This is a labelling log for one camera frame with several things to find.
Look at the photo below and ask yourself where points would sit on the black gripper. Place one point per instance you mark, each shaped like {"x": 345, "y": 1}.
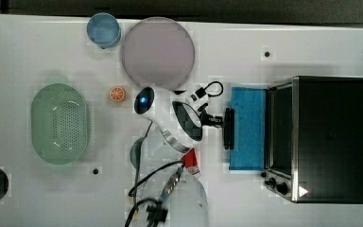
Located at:
{"x": 211, "y": 120}

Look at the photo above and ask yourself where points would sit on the black toaster oven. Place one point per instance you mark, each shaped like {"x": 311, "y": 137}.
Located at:
{"x": 304, "y": 135}

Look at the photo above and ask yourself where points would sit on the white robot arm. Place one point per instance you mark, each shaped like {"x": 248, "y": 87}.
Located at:
{"x": 168, "y": 192}

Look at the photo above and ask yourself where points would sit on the red ketchup bottle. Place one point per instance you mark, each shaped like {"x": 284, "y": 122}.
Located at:
{"x": 191, "y": 163}

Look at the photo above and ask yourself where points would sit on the round grey plate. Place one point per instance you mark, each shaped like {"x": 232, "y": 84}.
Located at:
{"x": 158, "y": 51}

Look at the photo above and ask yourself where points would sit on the orange slice toy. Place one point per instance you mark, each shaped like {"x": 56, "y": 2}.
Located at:
{"x": 117, "y": 94}

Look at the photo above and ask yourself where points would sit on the blue cup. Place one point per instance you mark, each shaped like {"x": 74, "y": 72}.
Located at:
{"x": 103, "y": 30}

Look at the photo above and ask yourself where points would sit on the green colander basket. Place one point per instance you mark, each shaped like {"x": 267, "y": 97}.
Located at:
{"x": 59, "y": 124}

